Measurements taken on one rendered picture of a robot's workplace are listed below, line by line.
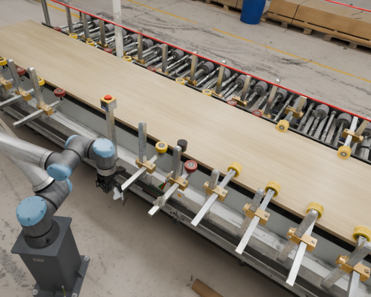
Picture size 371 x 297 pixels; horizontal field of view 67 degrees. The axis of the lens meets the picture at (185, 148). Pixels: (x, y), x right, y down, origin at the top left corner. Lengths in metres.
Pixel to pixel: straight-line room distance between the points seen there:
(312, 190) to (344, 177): 0.30
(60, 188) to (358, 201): 1.77
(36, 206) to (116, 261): 0.94
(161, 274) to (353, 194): 1.46
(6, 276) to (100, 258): 0.66
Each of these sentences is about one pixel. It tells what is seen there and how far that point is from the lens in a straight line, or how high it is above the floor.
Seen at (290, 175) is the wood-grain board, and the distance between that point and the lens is 1.93.
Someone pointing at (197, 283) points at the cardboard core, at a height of 0.08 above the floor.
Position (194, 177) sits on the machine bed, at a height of 0.72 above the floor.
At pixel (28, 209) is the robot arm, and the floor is 0.87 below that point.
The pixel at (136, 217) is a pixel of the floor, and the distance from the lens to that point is 2.61.
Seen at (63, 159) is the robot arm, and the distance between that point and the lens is 1.29.
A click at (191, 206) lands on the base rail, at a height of 0.70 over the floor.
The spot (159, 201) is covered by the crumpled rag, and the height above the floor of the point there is 0.87.
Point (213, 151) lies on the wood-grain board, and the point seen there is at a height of 0.90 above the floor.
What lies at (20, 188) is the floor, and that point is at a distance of 3.04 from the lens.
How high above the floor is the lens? 2.19
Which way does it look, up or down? 43 degrees down
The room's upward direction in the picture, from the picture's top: 8 degrees clockwise
